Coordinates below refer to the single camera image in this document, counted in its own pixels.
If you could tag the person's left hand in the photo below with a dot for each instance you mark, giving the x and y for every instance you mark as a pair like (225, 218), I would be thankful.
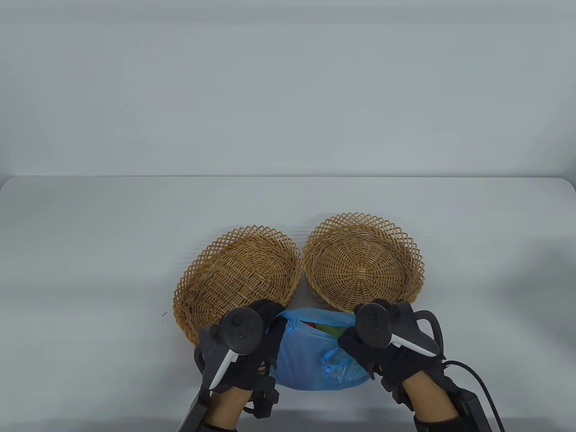
(265, 355)

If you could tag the person's right hand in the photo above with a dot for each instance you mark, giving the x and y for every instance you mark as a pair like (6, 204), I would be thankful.
(364, 355)

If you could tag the blue plastic bag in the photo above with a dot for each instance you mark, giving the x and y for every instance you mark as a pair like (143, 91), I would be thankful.
(301, 360)

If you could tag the green lettuce leaf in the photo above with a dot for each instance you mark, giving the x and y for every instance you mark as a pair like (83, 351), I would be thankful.
(333, 332)

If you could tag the person's left forearm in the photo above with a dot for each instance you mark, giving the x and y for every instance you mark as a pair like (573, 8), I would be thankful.
(229, 407)

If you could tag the person's right forearm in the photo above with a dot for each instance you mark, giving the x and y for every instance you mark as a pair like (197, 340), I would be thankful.
(429, 396)

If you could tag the oval wicker basket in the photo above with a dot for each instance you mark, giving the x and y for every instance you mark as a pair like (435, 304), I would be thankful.
(243, 270)

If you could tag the round wicker basket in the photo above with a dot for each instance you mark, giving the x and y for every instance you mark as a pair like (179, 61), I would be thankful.
(355, 265)

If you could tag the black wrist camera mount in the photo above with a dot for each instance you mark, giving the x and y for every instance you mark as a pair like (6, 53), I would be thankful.
(265, 398)
(391, 391)

